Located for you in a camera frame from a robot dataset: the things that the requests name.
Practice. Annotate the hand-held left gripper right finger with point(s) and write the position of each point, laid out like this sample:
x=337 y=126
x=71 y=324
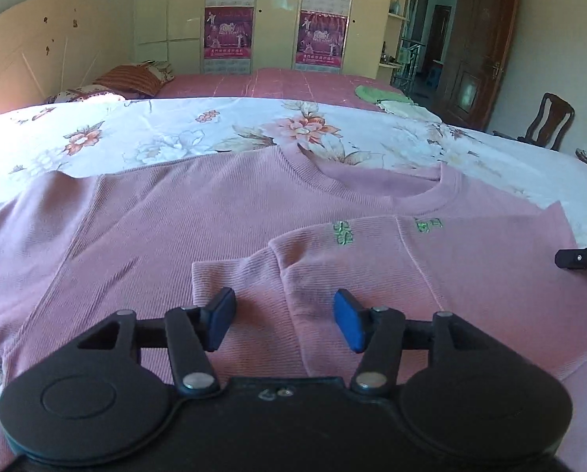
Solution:
x=350 y=322

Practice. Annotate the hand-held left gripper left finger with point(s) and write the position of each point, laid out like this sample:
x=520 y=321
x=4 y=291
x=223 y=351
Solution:
x=219 y=322

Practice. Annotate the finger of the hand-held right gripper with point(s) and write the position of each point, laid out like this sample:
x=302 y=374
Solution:
x=581 y=257

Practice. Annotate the pink knit sweater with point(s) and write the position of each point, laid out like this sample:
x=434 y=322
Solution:
x=175 y=226

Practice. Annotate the dark wooden chair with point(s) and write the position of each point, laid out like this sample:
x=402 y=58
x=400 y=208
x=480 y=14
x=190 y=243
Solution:
x=551 y=118

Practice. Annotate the white floral blanket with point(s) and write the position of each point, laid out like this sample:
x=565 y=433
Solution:
x=175 y=128

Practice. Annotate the white folded cloth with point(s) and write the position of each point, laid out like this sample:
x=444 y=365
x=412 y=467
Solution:
x=409 y=109

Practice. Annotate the brown wooden door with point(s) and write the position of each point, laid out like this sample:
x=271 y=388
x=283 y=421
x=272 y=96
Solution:
x=480 y=54

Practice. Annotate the green folded cloth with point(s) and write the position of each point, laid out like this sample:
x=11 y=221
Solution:
x=379 y=93

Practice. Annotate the blue plastic stool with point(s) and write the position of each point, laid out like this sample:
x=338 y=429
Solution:
x=433 y=78

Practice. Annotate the pink checked bed sheet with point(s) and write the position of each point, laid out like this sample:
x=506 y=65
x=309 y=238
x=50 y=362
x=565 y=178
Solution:
x=283 y=83

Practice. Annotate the patterned pillow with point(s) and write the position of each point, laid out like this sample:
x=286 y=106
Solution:
x=163 y=71

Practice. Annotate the metal rack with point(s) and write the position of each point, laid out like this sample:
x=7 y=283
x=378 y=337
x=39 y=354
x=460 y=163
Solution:
x=407 y=66

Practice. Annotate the brown striped pillow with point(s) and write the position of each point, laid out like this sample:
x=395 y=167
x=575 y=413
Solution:
x=126 y=81

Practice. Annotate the white floral pillow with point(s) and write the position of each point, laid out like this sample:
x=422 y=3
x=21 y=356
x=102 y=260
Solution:
x=84 y=94

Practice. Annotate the cream wardrobe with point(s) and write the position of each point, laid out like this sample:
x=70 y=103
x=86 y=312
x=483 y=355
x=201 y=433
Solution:
x=274 y=14

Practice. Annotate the cream wooden headboard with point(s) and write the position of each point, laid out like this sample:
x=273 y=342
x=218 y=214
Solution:
x=23 y=54

